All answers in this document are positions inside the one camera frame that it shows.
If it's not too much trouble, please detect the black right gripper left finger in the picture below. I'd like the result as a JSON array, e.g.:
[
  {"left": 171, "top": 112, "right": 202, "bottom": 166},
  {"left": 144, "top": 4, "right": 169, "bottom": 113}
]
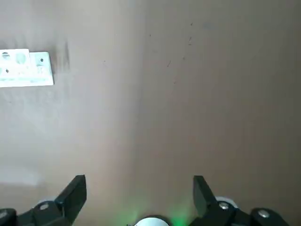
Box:
[{"left": 0, "top": 174, "right": 87, "bottom": 226}]

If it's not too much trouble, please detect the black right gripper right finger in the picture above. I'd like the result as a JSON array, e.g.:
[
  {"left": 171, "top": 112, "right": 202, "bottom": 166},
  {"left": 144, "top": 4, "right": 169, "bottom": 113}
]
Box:
[{"left": 188, "top": 175, "right": 291, "bottom": 226}]

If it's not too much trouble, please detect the white test tube rack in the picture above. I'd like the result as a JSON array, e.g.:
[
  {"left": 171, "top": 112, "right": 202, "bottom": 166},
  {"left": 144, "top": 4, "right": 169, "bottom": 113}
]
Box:
[{"left": 0, "top": 48, "right": 55, "bottom": 88}]

